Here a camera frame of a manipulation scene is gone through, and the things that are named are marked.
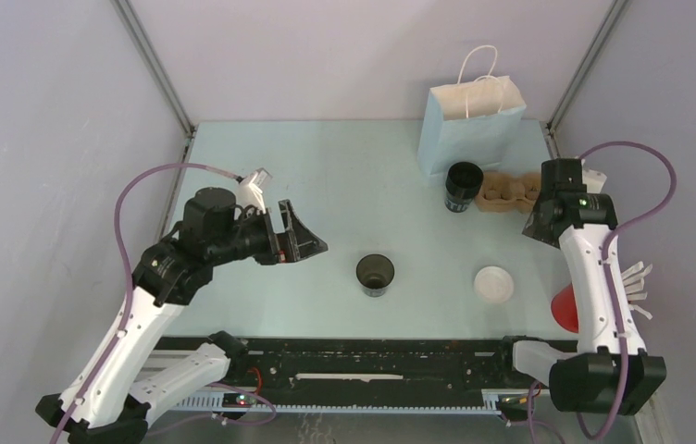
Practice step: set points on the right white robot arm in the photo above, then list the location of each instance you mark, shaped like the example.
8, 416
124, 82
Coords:
599, 306

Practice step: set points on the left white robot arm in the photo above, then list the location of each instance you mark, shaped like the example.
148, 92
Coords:
108, 402

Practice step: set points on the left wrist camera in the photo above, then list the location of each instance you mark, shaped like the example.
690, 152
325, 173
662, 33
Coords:
250, 191

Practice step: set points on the black paper coffee cup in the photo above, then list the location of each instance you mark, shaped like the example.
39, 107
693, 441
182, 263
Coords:
375, 272

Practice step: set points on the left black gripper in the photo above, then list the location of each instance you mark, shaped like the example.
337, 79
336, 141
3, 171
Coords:
296, 242

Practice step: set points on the red cup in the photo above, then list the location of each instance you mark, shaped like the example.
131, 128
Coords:
564, 309

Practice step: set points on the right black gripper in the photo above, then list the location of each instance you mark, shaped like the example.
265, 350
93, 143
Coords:
533, 228

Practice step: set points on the white plastic lid on table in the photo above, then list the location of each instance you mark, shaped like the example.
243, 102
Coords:
494, 284

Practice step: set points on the brown cardboard cup carrier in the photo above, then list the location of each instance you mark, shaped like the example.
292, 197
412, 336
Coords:
501, 192

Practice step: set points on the light blue paper bag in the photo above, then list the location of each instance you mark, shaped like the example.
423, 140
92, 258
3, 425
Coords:
469, 121

